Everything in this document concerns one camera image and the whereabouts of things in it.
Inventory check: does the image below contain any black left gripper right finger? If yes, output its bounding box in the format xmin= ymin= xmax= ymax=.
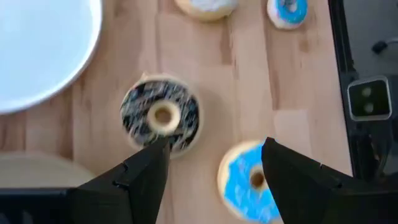
xmin=261 ymin=136 xmax=364 ymax=224

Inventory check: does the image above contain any large chocolate sprinkled donut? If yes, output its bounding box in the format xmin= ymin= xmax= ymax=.
xmin=119 ymin=73 xmax=205 ymax=159

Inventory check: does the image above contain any small blue frosted donut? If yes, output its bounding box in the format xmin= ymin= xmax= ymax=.
xmin=266 ymin=0 xmax=309 ymax=30

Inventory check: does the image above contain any large blue frosted donut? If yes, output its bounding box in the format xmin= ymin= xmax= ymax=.
xmin=216 ymin=139 xmax=284 ymax=224

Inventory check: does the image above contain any small black camera module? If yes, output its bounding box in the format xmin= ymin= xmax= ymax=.
xmin=347 ymin=75 xmax=392 ymax=122

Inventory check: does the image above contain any white round plate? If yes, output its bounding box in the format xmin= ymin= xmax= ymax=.
xmin=0 ymin=0 xmax=103 ymax=115

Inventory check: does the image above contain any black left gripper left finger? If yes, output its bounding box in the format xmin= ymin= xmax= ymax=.
xmin=74 ymin=138 xmax=171 ymax=224

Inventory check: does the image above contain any beige round plate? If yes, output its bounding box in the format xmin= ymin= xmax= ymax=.
xmin=0 ymin=151 xmax=96 ymax=189

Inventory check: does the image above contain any black aluminium table frame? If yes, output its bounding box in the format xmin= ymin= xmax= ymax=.
xmin=328 ymin=0 xmax=398 ymax=184

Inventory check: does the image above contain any large white frosted donut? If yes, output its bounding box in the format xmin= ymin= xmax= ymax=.
xmin=174 ymin=0 xmax=239 ymax=22

